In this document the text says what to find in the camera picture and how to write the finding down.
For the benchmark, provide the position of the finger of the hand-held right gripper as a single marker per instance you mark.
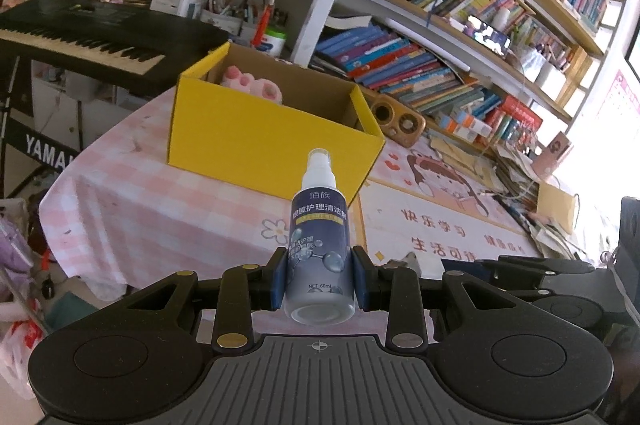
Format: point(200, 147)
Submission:
point(525, 267)

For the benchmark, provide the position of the printed cartoon desk mat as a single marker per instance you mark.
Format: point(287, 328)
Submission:
point(400, 225)

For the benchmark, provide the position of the black framed mirror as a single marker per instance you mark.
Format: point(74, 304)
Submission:
point(487, 36)

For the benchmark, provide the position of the brown kraft envelope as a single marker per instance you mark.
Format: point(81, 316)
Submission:
point(555, 205)

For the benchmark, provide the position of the black keyboard stand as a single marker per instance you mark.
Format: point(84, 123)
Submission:
point(40, 147)

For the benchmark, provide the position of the thick book lying flat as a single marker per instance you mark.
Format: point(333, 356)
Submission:
point(347, 22)

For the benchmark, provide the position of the red flat box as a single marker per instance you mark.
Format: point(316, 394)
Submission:
point(522, 112)

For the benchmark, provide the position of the black framed picture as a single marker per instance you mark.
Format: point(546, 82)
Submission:
point(634, 55)

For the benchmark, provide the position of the white storage bin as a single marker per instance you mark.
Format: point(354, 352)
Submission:
point(552, 79)
point(531, 62)

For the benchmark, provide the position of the pink wall poster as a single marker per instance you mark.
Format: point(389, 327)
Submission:
point(622, 110)

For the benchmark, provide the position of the pink card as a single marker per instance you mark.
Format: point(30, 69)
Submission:
point(552, 152)

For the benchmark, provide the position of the red and white plastic bag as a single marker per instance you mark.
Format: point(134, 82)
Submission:
point(20, 350)

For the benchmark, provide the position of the white pen holder with pens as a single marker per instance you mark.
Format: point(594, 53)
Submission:
point(225, 15)

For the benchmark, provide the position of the stack of papers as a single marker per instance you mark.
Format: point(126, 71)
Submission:
point(510, 175)

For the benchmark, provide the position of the pile of booklets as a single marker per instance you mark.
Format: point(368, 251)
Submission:
point(555, 241)

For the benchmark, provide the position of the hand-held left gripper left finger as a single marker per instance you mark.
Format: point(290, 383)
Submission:
point(277, 277)

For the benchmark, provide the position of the pink checked cloth desktop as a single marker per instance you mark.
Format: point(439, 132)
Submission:
point(125, 185)

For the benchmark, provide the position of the black electronic keyboard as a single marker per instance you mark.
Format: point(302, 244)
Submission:
point(100, 35)

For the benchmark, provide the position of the yellow cardboard box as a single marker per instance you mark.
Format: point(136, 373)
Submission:
point(270, 150)

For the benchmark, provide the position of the pink plush paw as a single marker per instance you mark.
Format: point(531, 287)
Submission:
point(250, 82)

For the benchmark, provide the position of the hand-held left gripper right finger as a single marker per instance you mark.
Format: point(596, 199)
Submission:
point(361, 277)

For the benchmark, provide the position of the row of blue and purple books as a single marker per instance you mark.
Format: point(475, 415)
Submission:
point(400, 65)

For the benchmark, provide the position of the white jar with green lid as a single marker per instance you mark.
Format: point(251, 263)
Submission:
point(275, 41)

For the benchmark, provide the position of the dark blue spray bottle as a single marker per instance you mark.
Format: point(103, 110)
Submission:
point(317, 245)

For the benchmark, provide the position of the brown retro radio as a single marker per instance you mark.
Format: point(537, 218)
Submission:
point(400, 120)

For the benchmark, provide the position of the purple bag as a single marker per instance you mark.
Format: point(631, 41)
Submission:
point(12, 245)

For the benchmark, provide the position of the orange and white medicine box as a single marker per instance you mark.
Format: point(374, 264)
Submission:
point(452, 122)
point(475, 127)

